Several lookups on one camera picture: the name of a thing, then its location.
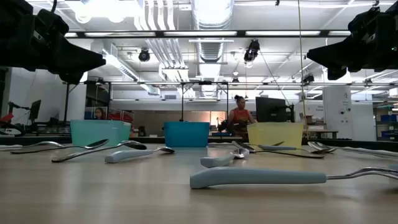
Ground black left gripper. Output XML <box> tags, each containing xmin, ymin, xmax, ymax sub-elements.
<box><xmin>18</xmin><ymin>0</ymin><xmax>106</xmax><ymax>85</ymax></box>

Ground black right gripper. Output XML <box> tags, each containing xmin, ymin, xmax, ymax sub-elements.
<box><xmin>307</xmin><ymin>0</ymin><xmax>398</xmax><ymax>81</ymax></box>

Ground all-metal spoon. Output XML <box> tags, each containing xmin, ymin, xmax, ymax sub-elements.
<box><xmin>51</xmin><ymin>140</ymin><xmax>148</xmax><ymax>164</ymax></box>
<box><xmin>231</xmin><ymin>140</ymin><xmax>325</xmax><ymax>159</ymax></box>
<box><xmin>10</xmin><ymin>138</ymin><xmax>110</xmax><ymax>155</ymax></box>

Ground person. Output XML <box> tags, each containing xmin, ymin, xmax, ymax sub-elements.
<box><xmin>228</xmin><ymin>95</ymin><xmax>257</xmax><ymax>140</ymax></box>
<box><xmin>94</xmin><ymin>107</ymin><xmax>107</xmax><ymax>121</ymax></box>

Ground white pillar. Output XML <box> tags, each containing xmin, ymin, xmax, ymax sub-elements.
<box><xmin>322</xmin><ymin>85</ymin><xmax>353</xmax><ymax>140</ymax></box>

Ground black computer monitor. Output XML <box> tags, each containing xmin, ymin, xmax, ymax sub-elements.
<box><xmin>255</xmin><ymin>96</ymin><xmax>295</xmax><ymax>123</ymax></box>
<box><xmin>28</xmin><ymin>99</ymin><xmax>42</xmax><ymax>122</ymax></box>

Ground cardboard box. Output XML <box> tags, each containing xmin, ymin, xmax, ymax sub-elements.
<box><xmin>298</xmin><ymin>112</ymin><xmax>324</xmax><ymax>126</ymax></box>

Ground background work table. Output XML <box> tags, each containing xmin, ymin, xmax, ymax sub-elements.
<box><xmin>306</xmin><ymin>129</ymin><xmax>340</xmax><ymax>140</ymax></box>

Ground teal plastic bin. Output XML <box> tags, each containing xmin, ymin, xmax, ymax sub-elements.
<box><xmin>70</xmin><ymin>119</ymin><xmax>132</xmax><ymax>147</ymax></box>

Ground shelf with blue bins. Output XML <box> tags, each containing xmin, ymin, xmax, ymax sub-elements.
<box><xmin>373</xmin><ymin>104</ymin><xmax>398</xmax><ymax>141</ymax></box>

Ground white ceiling pipes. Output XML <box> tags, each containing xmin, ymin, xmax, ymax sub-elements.
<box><xmin>133</xmin><ymin>0</ymin><xmax>190</xmax><ymax>82</ymax></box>

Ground yellow plastic bin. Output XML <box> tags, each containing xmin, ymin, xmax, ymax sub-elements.
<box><xmin>247</xmin><ymin>121</ymin><xmax>305</xmax><ymax>149</ymax></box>

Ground white light strip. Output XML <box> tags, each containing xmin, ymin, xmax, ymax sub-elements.
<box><xmin>63</xmin><ymin>30</ymin><xmax>352</xmax><ymax>37</ymax></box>

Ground blue plastic bin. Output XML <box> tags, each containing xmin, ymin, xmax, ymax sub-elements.
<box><xmin>164</xmin><ymin>121</ymin><xmax>211</xmax><ymax>148</ymax></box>

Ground yellow cable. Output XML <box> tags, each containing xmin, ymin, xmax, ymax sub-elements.
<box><xmin>297</xmin><ymin>0</ymin><xmax>309</xmax><ymax>140</ymax></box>

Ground silver ribbed ceiling duct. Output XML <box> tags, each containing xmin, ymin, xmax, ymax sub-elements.
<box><xmin>190</xmin><ymin>0</ymin><xmax>234</xmax><ymax>63</ymax></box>

